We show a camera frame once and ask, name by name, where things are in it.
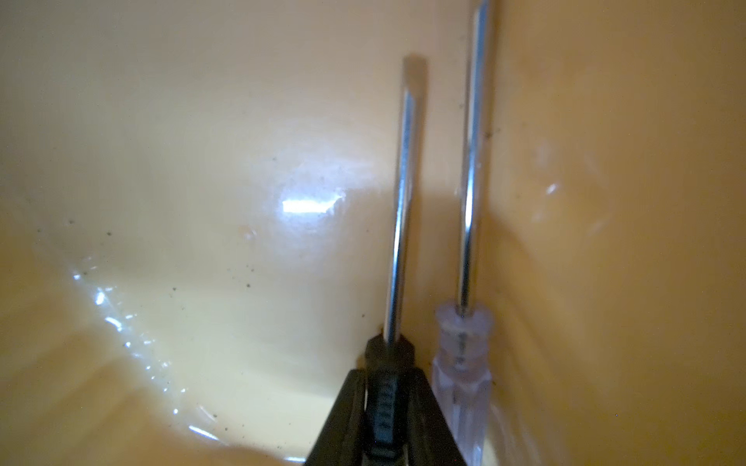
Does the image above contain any black ribbed handle screwdriver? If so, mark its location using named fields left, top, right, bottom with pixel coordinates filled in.
left=363, top=54, right=427, bottom=465

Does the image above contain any clear handle screwdriver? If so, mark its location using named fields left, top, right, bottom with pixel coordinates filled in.
left=431, top=1, right=493, bottom=465

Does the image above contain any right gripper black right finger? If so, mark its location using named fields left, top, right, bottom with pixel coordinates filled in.
left=406, top=368, right=466, bottom=466

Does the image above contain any yellow storage box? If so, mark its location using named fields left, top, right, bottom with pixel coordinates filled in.
left=1, top=1, right=745, bottom=465

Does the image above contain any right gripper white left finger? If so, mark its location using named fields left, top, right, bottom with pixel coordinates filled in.
left=304, top=369, right=366, bottom=466

